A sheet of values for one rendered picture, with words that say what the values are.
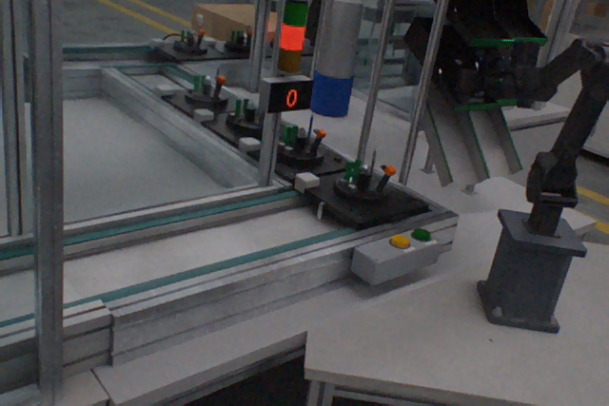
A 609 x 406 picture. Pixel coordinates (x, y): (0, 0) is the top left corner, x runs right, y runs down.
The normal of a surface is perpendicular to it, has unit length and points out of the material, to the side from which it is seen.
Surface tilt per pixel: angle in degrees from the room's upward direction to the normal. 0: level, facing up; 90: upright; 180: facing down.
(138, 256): 0
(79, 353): 90
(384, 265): 90
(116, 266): 0
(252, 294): 90
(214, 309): 90
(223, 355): 0
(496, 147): 45
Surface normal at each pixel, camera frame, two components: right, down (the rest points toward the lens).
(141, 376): 0.15, -0.91
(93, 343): 0.62, 0.39
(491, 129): 0.44, -0.35
